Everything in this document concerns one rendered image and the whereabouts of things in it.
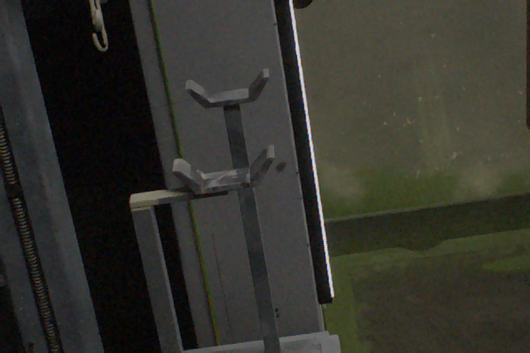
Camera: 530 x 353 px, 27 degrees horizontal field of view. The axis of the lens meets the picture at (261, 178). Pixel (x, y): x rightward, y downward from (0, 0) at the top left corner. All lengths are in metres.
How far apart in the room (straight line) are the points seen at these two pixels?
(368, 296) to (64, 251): 1.88
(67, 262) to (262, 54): 0.53
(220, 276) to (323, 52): 1.57
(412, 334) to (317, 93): 0.75
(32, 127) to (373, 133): 2.10
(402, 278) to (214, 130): 1.49
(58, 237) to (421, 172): 2.07
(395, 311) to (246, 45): 1.42
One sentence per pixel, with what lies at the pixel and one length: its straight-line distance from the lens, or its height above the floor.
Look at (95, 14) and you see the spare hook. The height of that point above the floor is 1.11.
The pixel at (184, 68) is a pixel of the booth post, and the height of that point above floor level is 1.02.
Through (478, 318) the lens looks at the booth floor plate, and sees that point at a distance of 2.67.
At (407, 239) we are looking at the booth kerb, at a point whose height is 0.08.
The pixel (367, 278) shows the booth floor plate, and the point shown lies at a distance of 2.88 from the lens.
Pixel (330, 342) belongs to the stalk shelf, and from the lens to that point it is 1.21.
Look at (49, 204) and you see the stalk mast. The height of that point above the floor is 1.07.
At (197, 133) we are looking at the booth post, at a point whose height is 0.93.
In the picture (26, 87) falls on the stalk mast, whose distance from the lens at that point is 0.92.
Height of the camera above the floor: 1.42
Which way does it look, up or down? 23 degrees down
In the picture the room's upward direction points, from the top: 9 degrees counter-clockwise
